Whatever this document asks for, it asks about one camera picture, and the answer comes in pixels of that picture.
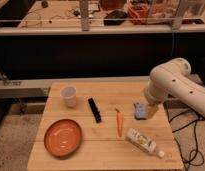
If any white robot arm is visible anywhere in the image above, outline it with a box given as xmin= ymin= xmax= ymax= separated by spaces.
xmin=144 ymin=58 xmax=205 ymax=117

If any blue sponge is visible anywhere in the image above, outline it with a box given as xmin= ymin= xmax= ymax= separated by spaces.
xmin=134 ymin=102 xmax=147 ymax=120

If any orange carrot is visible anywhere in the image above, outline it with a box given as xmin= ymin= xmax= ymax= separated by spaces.
xmin=116 ymin=108 xmax=123 ymax=137

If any black rectangular bar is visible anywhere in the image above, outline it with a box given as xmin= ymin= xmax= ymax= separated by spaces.
xmin=88 ymin=98 xmax=101 ymax=123

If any orange basket on shelf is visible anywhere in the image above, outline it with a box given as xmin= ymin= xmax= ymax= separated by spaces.
xmin=128 ymin=3 xmax=177 ymax=25

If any black object on shelf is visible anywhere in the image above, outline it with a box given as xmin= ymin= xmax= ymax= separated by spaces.
xmin=103 ymin=10 xmax=127 ymax=26

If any black floor cable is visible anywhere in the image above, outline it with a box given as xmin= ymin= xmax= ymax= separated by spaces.
xmin=167 ymin=108 xmax=205 ymax=171

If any grey metal post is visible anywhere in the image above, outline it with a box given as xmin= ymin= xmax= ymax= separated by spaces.
xmin=79 ymin=0 xmax=89 ymax=31

